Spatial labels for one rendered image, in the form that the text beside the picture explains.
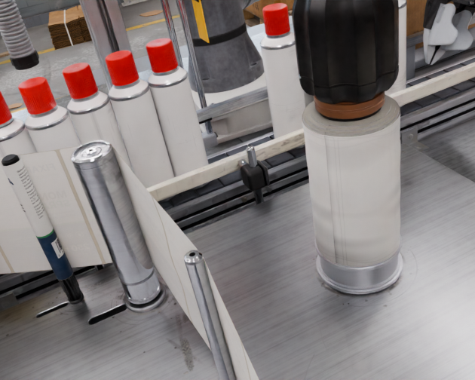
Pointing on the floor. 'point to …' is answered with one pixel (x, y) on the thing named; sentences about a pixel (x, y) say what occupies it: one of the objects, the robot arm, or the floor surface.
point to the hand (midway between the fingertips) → (428, 55)
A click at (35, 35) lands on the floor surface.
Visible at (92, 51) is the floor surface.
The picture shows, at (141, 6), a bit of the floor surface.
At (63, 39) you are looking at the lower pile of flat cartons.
